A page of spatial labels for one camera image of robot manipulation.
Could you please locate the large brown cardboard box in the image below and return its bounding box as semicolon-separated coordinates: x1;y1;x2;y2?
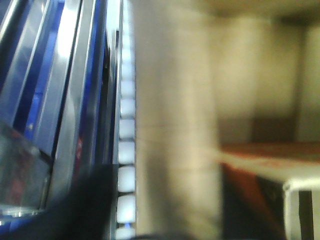
130;0;320;240

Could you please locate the small red-printed cardboard box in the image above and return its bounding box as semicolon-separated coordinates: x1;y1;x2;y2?
219;142;320;240

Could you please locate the blue metal shelf frame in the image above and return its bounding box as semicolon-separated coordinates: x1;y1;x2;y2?
0;0;136;240

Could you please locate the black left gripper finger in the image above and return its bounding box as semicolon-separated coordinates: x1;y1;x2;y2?
0;165;114;240

